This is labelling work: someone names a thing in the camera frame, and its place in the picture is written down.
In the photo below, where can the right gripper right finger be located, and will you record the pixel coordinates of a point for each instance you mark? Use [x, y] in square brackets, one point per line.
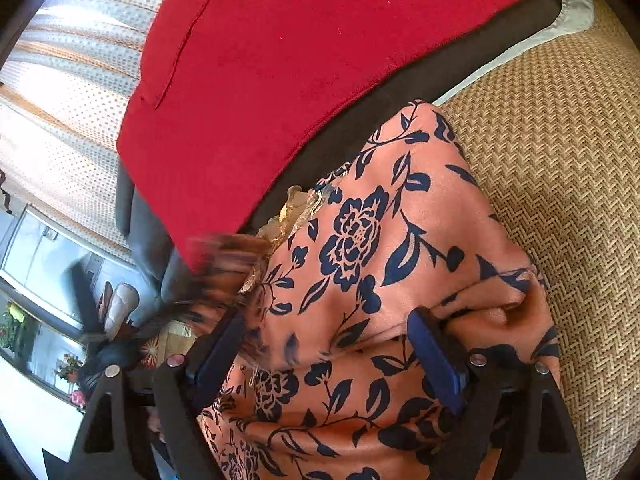
[482, 385]

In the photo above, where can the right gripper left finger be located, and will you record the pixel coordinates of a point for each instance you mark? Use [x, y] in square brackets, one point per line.
[134, 414]

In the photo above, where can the orange floral garment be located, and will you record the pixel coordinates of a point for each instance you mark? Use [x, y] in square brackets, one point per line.
[328, 385]

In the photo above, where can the dark leather sofa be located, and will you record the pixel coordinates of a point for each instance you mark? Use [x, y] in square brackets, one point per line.
[340, 139]

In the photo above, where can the glass display cabinet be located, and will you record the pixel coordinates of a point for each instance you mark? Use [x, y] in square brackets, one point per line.
[40, 323]

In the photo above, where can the woven rattan seat mat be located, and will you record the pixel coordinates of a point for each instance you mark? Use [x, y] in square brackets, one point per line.
[551, 128]

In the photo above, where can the striped dotted curtain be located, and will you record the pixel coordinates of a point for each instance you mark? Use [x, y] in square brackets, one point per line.
[65, 87]

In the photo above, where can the red cushion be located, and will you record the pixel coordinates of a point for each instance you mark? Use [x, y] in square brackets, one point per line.
[230, 91]

